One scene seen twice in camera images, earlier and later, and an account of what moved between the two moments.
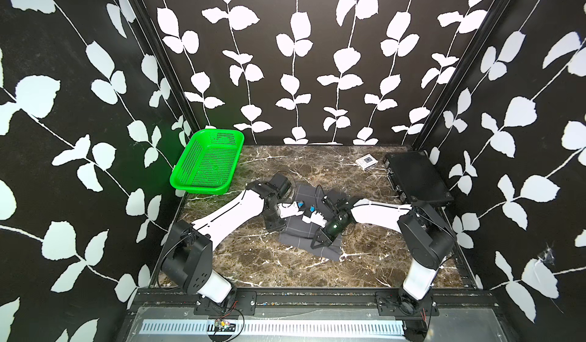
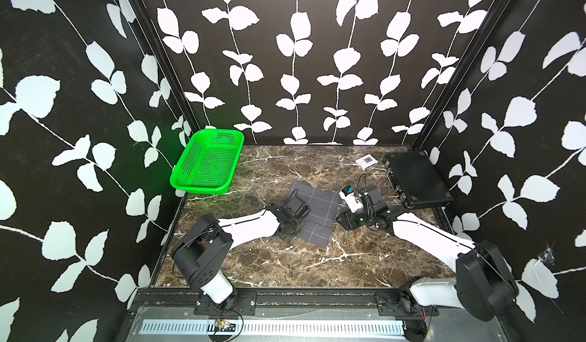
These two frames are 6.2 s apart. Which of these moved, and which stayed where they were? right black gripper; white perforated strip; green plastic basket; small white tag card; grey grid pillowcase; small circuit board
Moved: grey grid pillowcase; right black gripper
Stayed: white perforated strip; green plastic basket; small circuit board; small white tag card
